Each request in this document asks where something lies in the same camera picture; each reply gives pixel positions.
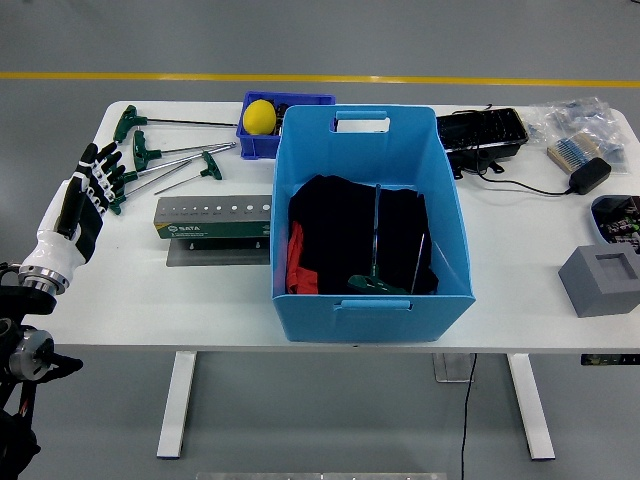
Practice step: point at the black table control panel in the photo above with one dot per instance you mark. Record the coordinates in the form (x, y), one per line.
(610, 359)

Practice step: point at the black mounting bracket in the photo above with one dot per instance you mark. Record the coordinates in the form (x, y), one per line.
(470, 161)

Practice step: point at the white table leg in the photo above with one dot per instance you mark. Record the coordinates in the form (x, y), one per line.
(177, 400)
(532, 410)

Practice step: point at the metal plate under table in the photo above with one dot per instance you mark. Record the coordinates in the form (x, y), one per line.
(450, 370)

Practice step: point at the light blue parts tray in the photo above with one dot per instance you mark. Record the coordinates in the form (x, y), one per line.
(620, 220)

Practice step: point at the clear plastic parts bags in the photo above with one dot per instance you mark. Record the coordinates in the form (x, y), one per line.
(575, 112)

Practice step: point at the red cloth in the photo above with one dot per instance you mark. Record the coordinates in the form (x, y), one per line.
(300, 277)

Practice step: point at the black power adapter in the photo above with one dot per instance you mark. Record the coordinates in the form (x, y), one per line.
(590, 175)

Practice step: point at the black plastic tray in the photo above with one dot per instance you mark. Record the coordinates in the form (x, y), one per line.
(480, 127)

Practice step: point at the black cloth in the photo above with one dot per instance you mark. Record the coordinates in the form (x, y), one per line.
(340, 235)

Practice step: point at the yellow ball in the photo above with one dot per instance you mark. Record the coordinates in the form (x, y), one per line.
(260, 117)

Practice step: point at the small dark box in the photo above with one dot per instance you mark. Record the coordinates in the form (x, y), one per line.
(281, 117)

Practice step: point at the grey block with square recess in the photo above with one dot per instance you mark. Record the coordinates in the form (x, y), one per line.
(590, 295)

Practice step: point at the large blue plastic box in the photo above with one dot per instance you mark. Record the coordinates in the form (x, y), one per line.
(375, 322)

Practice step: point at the green grey SATA tool stand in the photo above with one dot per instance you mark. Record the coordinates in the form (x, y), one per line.
(215, 230)

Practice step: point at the taped resistor strip bundle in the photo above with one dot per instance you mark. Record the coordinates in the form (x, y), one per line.
(572, 150)

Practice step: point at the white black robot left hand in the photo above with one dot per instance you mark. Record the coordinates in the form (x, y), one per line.
(55, 250)

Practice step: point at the small dark blue bin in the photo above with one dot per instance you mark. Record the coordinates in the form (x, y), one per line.
(290, 97)

